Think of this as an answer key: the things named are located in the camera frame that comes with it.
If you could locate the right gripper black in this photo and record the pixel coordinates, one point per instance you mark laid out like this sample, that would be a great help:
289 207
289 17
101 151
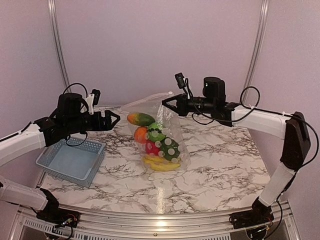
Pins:
182 99

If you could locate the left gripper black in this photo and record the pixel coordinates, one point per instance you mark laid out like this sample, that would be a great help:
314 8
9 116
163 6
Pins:
99 126

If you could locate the clear zip top bag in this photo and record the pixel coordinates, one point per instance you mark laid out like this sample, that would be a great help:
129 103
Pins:
152 105

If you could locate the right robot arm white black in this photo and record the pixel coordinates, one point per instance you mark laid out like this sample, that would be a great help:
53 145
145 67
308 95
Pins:
291 128

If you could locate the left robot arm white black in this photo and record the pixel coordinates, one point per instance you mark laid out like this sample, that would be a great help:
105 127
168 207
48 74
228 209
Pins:
74 115

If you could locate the fake orange fruit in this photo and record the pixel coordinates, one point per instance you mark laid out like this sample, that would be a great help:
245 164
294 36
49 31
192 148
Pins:
140 134

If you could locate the light green fake fruit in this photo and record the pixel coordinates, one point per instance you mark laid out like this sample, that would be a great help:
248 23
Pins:
155 132

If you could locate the dark green fake vegetable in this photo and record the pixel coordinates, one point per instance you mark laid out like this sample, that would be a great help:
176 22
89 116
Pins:
170 148

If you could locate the pink red fake fruit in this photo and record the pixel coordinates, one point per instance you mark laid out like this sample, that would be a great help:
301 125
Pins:
151 148

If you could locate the yellow fake banana bunch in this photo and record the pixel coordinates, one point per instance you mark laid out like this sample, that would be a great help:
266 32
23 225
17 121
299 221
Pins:
159 164

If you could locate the light blue plastic basket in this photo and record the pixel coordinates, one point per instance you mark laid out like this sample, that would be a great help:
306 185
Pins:
76 160

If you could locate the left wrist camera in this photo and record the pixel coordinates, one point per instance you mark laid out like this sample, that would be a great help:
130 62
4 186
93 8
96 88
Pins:
92 100

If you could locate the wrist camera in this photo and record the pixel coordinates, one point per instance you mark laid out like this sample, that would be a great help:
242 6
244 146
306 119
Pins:
180 79
92 100

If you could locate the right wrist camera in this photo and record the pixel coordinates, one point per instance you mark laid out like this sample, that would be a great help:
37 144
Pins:
180 79

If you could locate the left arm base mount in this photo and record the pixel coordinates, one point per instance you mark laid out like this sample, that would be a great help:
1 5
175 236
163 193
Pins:
59 216

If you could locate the left aluminium frame post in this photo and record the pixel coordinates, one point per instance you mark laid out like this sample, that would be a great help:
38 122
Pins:
58 44

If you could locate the aluminium frame post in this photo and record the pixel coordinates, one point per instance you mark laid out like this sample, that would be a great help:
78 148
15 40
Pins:
260 35
58 44

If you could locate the right aluminium frame post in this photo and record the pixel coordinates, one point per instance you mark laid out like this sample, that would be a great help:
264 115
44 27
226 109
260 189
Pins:
260 35

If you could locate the front aluminium rail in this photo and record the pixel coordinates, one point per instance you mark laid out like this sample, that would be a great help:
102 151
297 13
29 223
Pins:
109 225

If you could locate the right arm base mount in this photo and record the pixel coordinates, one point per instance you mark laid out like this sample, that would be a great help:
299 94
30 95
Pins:
258 214

